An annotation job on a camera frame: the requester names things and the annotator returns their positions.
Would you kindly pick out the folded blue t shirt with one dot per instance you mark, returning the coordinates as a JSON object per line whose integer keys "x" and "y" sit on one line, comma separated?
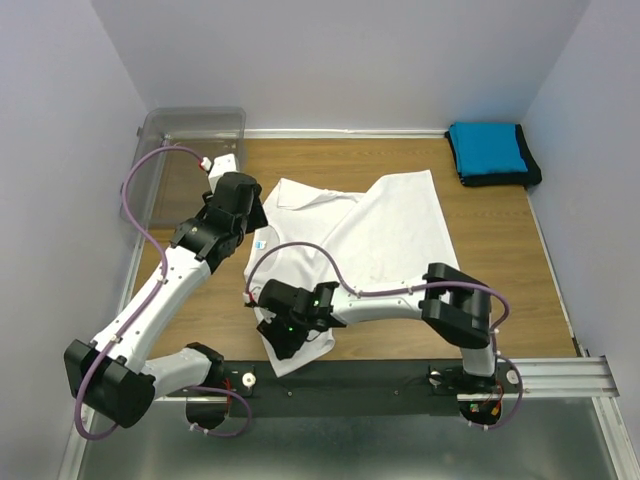
{"x": 486, "y": 148}

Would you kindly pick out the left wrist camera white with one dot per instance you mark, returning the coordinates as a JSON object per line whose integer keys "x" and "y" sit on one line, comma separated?
{"x": 215, "y": 168}

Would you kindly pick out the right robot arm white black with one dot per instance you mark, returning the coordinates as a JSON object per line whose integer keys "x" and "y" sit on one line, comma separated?
{"x": 454, "y": 305}

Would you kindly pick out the white t shirt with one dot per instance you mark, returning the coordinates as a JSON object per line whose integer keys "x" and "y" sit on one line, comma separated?
{"x": 391, "y": 232}

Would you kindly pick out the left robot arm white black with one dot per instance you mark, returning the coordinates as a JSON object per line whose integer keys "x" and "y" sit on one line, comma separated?
{"x": 113, "y": 373}

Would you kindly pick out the folded black t shirt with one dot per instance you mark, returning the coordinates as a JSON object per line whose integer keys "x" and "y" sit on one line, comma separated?
{"x": 531, "y": 178}

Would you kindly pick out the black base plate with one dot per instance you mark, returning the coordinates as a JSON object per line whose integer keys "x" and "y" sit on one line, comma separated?
{"x": 436, "y": 387}

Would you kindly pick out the aluminium frame rail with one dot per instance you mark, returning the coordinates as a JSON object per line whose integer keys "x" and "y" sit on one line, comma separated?
{"x": 559, "y": 426}

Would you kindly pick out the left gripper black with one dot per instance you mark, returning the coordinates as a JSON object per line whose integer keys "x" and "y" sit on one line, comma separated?
{"x": 258, "y": 216}

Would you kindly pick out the clear plastic bin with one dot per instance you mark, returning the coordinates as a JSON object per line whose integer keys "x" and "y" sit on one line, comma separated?
{"x": 168, "y": 188}

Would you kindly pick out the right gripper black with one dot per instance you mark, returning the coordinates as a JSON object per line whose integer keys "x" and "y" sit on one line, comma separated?
{"x": 284, "y": 346}

